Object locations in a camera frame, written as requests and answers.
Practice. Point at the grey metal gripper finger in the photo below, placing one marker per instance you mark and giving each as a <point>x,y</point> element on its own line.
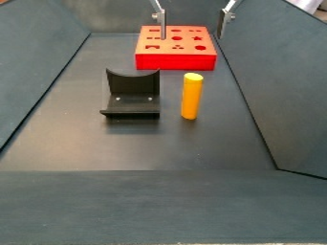
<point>159,16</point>
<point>227,15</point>

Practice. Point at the yellow oval peg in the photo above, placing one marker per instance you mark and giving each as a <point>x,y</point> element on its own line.
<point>191,95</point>

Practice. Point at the red shape sorting board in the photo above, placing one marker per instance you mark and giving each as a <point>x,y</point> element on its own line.
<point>186,50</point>

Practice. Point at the black curved holder bracket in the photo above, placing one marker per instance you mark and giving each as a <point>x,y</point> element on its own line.
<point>134,95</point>

